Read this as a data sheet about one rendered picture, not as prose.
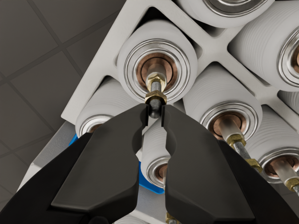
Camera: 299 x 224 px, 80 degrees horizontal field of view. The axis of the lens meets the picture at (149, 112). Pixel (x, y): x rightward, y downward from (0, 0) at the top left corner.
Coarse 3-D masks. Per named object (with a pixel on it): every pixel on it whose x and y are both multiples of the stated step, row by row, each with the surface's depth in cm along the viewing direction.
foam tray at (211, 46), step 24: (144, 0) 23; (168, 0) 23; (120, 24) 25; (192, 24) 24; (120, 48) 26; (216, 48) 26; (96, 72) 28; (240, 72) 27; (72, 96) 31; (264, 96) 29; (72, 120) 33; (288, 120) 31
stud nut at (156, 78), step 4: (152, 76) 17; (156, 76) 17; (160, 76) 17; (148, 80) 17; (152, 80) 17; (156, 80) 17; (160, 80) 17; (164, 80) 17; (148, 84) 17; (164, 84) 17; (148, 88) 18; (164, 88) 17
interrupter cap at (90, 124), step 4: (92, 116) 24; (96, 116) 24; (100, 116) 24; (104, 116) 24; (108, 116) 24; (112, 116) 24; (88, 120) 24; (92, 120) 24; (96, 120) 24; (100, 120) 24; (104, 120) 24; (84, 124) 24; (88, 124) 25; (92, 124) 24; (96, 124) 24; (100, 124) 24; (80, 128) 25; (84, 128) 25; (88, 128) 25; (92, 128) 25; (96, 128) 25; (80, 132) 25; (84, 132) 25; (80, 136) 26
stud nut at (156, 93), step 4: (152, 92) 14; (156, 92) 14; (160, 92) 14; (148, 96) 14; (152, 96) 14; (156, 96) 14; (160, 96) 14; (164, 96) 14; (148, 100) 14; (160, 100) 14; (164, 100) 14; (164, 104) 14
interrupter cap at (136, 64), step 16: (144, 48) 19; (160, 48) 19; (176, 48) 19; (128, 64) 20; (144, 64) 20; (176, 64) 20; (128, 80) 21; (144, 80) 21; (176, 80) 21; (144, 96) 22; (176, 96) 22
